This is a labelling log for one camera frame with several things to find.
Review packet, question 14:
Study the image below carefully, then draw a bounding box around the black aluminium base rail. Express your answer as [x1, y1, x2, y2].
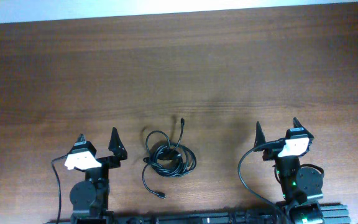
[60, 203, 351, 224]

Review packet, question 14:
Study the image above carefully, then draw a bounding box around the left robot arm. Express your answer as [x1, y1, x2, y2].
[65, 127, 127, 224]

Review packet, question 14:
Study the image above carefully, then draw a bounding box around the left camera cable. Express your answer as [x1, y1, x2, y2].
[51, 154, 69, 224]

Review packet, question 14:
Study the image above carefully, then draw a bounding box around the black usb cable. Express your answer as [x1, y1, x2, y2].
[141, 118, 198, 199]

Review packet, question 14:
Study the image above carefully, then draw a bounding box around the camera cable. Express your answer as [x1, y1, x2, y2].
[237, 140, 295, 224]
[51, 154, 69, 224]

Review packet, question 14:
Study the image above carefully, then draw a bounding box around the right camera cable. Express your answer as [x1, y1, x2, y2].
[237, 140, 295, 224]

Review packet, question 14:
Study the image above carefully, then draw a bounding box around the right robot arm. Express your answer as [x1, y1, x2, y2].
[253, 118, 324, 223]

